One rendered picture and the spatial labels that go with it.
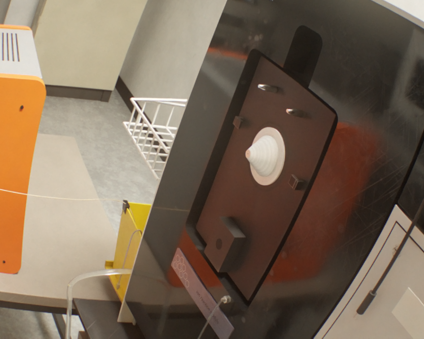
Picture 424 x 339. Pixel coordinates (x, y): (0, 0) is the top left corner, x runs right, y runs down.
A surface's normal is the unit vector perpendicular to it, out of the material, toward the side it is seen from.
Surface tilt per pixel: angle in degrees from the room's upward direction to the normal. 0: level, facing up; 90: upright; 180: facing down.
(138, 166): 0
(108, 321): 0
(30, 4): 90
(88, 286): 0
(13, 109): 90
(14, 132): 90
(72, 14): 90
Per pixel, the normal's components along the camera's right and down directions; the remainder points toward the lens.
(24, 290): 0.33, -0.86
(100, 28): 0.40, 0.51
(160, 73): -0.86, -0.09
